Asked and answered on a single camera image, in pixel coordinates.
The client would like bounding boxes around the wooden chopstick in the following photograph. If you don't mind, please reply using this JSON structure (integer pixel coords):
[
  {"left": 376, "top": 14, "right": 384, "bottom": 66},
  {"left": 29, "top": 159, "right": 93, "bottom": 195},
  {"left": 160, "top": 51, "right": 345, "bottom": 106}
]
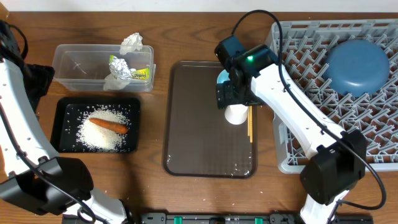
[
  {"left": 248, "top": 106, "right": 253, "bottom": 143},
  {"left": 247, "top": 106, "right": 251, "bottom": 137}
]

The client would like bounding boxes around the light blue bowl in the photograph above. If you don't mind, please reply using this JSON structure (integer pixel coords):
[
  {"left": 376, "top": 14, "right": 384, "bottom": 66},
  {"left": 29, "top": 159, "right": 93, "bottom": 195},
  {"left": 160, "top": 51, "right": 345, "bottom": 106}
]
[{"left": 216, "top": 70, "right": 230, "bottom": 84}]

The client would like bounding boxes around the white cup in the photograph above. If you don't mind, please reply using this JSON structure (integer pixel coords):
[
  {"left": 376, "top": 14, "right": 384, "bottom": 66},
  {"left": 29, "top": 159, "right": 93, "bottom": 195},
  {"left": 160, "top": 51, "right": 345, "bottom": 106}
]
[{"left": 224, "top": 105, "right": 249, "bottom": 125}]

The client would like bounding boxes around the pile of white rice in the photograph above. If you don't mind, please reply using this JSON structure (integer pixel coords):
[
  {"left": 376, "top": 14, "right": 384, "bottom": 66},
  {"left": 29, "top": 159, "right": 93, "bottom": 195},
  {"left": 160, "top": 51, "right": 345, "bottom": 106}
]
[{"left": 58, "top": 104, "right": 136, "bottom": 153}]

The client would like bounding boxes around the yellow silver snack wrapper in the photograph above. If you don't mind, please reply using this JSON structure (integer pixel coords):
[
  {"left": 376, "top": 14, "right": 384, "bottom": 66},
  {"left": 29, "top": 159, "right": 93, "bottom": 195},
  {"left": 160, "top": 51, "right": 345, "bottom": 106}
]
[{"left": 109, "top": 55, "right": 150, "bottom": 80}]

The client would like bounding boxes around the orange carrot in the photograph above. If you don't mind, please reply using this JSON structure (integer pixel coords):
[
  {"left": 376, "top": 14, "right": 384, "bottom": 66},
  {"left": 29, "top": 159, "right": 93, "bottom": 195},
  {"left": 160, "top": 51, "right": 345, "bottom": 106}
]
[{"left": 89, "top": 118, "right": 128, "bottom": 134}]

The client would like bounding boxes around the white paper napkin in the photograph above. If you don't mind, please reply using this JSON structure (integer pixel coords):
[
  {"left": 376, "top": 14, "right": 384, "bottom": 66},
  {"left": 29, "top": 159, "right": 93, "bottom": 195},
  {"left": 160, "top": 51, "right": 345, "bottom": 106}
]
[{"left": 119, "top": 32, "right": 143, "bottom": 55}]

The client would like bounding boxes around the dark blue plate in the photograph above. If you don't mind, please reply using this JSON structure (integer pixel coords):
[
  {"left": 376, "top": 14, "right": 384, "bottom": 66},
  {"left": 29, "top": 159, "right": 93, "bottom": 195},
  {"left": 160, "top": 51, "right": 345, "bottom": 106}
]
[{"left": 323, "top": 39, "right": 389, "bottom": 97}]

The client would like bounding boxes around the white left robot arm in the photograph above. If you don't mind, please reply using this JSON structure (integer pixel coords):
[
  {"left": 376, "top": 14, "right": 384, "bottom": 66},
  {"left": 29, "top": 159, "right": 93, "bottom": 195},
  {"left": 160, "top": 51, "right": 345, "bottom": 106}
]
[{"left": 1, "top": 59, "right": 128, "bottom": 223}]

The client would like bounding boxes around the grey dishwasher rack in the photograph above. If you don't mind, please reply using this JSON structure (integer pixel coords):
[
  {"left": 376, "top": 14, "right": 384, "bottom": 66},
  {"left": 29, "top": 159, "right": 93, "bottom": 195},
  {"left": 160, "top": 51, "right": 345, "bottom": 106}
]
[{"left": 266, "top": 19, "right": 397, "bottom": 172}]

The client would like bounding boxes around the clear plastic bin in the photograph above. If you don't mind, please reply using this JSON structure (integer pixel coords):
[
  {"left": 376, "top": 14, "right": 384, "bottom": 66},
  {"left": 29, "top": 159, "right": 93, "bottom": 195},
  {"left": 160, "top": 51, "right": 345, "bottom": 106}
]
[{"left": 52, "top": 44, "right": 155, "bottom": 92}]

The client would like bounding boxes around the black tray bin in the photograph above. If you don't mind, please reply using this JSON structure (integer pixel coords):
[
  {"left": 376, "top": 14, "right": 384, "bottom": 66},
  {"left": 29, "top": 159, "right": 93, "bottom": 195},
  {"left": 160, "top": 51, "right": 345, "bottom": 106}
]
[{"left": 50, "top": 96, "right": 141, "bottom": 152}]

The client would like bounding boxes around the brown serving tray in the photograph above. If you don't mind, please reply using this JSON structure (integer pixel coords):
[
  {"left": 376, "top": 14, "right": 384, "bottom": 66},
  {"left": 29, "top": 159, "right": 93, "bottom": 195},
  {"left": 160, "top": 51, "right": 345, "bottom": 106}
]
[{"left": 163, "top": 61, "right": 257, "bottom": 179}]

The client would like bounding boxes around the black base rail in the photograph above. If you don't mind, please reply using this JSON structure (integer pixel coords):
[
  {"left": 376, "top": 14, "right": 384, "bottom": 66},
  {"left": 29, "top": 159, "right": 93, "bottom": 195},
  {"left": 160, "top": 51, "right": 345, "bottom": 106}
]
[{"left": 138, "top": 212, "right": 376, "bottom": 224}]

